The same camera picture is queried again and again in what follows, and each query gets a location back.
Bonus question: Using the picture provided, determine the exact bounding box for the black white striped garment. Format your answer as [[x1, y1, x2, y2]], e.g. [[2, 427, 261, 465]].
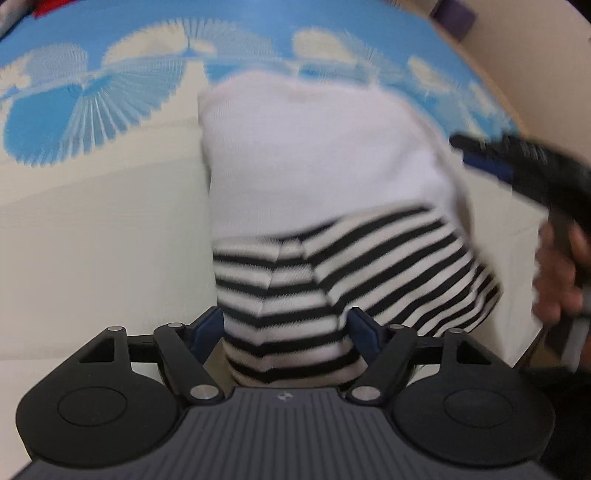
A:
[[198, 71, 501, 388]]

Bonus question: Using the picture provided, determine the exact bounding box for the person right hand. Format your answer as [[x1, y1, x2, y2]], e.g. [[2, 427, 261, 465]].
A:
[[533, 221, 590, 326]]

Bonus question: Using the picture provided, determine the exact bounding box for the red folded blanket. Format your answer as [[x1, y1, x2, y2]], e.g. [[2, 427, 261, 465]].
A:
[[33, 0, 76, 19]]

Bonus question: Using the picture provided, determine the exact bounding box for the blue cream patterned bedspread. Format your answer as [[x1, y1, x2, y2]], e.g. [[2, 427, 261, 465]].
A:
[[1, 1, 517, 383]]

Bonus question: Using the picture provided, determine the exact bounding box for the purple box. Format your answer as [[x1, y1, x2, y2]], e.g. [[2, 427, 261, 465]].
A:
[[430, 0, 477, 41]]

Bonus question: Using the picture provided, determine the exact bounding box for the wooden bed frame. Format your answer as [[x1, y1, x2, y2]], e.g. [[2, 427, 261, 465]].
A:
[[388, 1, 533, 138]]

